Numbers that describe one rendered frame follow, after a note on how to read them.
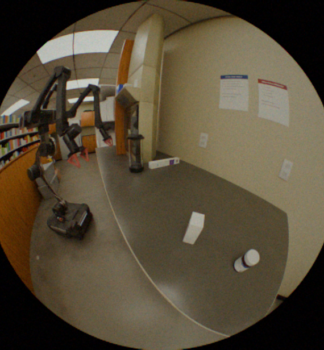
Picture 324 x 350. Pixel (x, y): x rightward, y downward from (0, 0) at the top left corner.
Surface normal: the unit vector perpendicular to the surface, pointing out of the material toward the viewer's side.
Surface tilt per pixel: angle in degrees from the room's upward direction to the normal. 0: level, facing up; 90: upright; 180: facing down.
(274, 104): 90
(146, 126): 90
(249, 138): 90
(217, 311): 0
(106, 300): 0
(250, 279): 0
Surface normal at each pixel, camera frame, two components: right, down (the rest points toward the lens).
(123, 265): 0.06, -0.89
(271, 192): -0.80, 0.22
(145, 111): 0.59, 0.39
